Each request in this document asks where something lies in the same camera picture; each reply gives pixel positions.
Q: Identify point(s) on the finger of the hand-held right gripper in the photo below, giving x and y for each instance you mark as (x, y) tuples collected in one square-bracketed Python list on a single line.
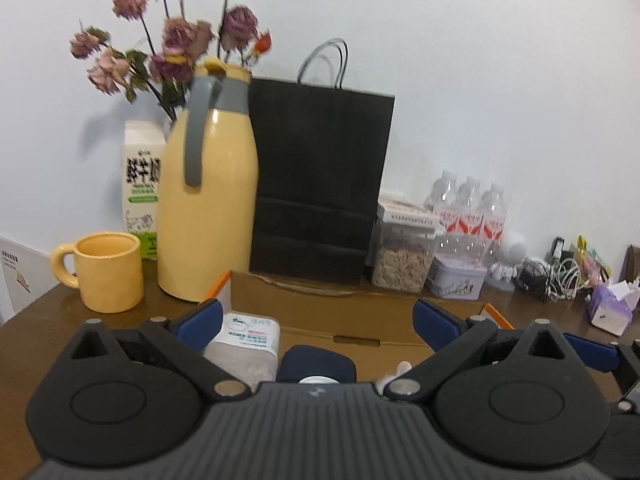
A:
[(595, 354)]

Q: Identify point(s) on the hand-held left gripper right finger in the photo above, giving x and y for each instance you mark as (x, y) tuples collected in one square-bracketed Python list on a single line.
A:
[(437, 327)]

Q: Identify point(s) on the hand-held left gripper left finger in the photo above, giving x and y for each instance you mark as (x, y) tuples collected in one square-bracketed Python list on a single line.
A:
[(200, 325)]

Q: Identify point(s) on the clear cotton swab container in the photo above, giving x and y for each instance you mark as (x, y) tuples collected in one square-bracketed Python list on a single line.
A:
[(250, 340)]

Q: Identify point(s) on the red cardboard box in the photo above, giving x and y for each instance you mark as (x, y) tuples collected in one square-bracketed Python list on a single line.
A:
[(325, 310)]

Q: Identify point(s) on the navy blue pouch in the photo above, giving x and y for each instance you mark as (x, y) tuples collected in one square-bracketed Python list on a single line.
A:
[(315, 360)]

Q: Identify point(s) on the purple tissue box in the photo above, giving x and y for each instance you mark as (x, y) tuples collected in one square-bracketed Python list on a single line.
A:
[(607, 310)]

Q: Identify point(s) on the lavender tin box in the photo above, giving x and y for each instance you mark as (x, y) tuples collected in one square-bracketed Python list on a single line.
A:
[(455, 280)]

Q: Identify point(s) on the clear seed storage container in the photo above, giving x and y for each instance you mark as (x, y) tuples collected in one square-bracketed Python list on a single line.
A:
[(400, 265)]

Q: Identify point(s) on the colourful snack packet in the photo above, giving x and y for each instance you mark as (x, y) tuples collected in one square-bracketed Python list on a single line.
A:
[(592, 260)]

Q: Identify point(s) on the brown bag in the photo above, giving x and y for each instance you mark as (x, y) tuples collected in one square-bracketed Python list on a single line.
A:
[(634, 265)]

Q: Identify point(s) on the yellow mug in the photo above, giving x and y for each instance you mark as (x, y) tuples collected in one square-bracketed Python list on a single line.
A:
[(110, 275)]

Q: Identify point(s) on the white robot toy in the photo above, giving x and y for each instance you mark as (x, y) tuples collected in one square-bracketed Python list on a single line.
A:
[(510, 247)]

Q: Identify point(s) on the yellow thermos jug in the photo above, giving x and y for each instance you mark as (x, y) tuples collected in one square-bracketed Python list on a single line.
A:
[(215, 210)]

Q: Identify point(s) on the white milk carton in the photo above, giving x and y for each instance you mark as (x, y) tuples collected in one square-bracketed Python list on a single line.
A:
[(142, 175)]

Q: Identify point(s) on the white printed board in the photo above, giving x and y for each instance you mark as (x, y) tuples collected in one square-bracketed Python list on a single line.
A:
[(25, 280)]

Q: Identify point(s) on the black paper bag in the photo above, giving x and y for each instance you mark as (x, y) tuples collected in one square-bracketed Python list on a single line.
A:
[(315, 160)]

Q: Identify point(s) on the dried pink flower bouquet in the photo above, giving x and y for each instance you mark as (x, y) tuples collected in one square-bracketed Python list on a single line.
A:
[(180, 35)]

